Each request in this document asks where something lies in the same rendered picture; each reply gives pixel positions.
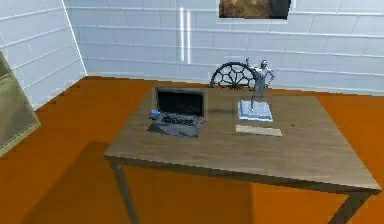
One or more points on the small blue card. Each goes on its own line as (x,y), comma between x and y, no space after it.
(154,113)

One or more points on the black laptop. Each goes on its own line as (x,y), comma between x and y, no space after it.
(180,115)

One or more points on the brown wooden table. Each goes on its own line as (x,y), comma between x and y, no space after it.
(233,156)

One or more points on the silver figure statue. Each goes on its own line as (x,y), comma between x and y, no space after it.
(258,100)

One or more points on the pale flat rectangular strip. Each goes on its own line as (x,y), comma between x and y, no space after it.
(258,130)

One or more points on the framed dark wall picture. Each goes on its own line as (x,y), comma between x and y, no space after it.
(253,8)

